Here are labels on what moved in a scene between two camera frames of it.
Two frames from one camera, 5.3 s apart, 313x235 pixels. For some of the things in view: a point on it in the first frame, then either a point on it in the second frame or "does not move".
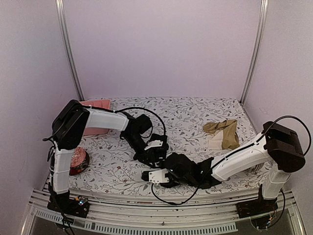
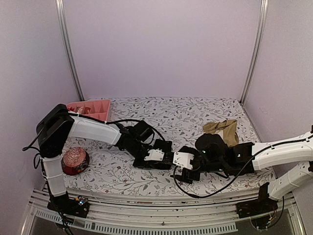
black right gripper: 168,186 → 187,177
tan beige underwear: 225,136 does not move
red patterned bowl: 79,160 does not move
